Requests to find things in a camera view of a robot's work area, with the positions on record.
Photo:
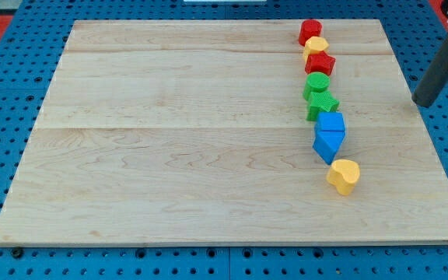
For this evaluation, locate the wooden board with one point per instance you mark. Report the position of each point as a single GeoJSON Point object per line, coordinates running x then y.
{"type": "Point", "coordinates": [171, 133]}

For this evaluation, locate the blue triangle block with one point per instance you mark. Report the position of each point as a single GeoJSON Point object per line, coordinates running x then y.
{"type": "Point", "coordinates": [327, 143]}

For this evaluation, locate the green star block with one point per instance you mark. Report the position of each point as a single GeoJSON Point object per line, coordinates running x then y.
{"type": "Point", "coordinates": [320, 102]}

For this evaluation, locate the blue cube block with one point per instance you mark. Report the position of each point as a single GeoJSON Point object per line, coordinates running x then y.
{"type": "Point", "coordinates": [330, 121]}

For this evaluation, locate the green cylinder block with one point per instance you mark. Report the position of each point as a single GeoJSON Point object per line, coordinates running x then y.
{"type": "Point", "coordinates": [316, 82]}

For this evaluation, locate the red star block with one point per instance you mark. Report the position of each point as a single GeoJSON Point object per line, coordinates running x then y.
{"type": "Point", "coordinates": [321, 62]}

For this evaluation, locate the yellow heart block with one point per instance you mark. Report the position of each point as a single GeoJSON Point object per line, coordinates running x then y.
{"type": "Point", "coordinates": [343, 174]}

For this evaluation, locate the yellow pentagon block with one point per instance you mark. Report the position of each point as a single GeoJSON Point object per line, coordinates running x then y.
{"type": "Point", "coordinates": [314, 45]}

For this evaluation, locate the red cylinder block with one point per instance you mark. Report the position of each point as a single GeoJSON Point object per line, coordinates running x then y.
{"type": "Point", "coordinates": [309, 28]}

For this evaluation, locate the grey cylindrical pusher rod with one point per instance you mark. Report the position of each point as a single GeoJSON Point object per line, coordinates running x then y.
{"type": "Point", "coordinates": [434, 79]}

